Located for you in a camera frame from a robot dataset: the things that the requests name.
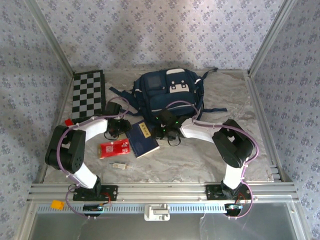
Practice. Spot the blue book with yellow label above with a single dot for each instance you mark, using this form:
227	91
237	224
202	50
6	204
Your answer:
142	145

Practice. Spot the navy blue backpack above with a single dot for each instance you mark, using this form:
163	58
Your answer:
160	97

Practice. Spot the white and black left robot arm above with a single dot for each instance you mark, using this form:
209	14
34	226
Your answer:
85	175

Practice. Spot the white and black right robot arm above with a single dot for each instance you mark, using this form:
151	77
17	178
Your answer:
200	131

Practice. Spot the red pencil pouch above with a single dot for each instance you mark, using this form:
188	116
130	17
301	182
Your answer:
112	150

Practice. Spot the small item in clear wrapper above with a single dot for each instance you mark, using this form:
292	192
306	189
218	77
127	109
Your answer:
118	165

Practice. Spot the small red box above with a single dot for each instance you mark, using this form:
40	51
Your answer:
68	122

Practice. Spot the black and grey chessboard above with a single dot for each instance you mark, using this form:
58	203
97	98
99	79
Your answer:
85	85

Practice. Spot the orange tag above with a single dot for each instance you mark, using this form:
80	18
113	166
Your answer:
57	204

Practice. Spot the grey metal panel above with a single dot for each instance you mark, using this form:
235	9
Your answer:
100	227

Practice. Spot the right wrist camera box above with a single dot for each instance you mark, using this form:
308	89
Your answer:
167	116

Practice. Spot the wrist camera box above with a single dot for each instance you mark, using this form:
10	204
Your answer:
167	116
112	108

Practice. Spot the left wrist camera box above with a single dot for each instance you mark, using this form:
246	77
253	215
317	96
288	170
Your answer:
112	108

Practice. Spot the aluminium table side rail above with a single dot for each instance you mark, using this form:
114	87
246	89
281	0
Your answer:
66	100
265	130

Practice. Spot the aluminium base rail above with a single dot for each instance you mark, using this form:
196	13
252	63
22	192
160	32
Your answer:
160	191

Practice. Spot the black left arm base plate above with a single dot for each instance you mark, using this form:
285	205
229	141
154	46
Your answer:
110	192

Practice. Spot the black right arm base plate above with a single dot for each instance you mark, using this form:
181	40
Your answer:
212	192

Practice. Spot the white latch bracket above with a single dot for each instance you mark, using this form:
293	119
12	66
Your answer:
157	212

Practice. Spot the aluminium frame post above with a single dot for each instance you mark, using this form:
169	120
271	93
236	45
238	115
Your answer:
272	35
50	37

